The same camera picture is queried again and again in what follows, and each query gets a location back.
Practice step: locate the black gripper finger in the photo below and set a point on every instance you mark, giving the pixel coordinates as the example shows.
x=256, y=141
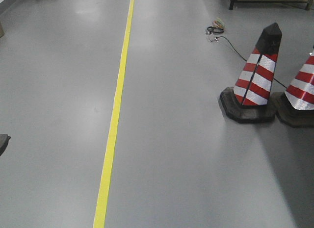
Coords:
x=4, y=140

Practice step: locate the red white traffic cone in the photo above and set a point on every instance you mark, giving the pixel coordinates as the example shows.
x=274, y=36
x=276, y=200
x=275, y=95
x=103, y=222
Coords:
x=248, y=101

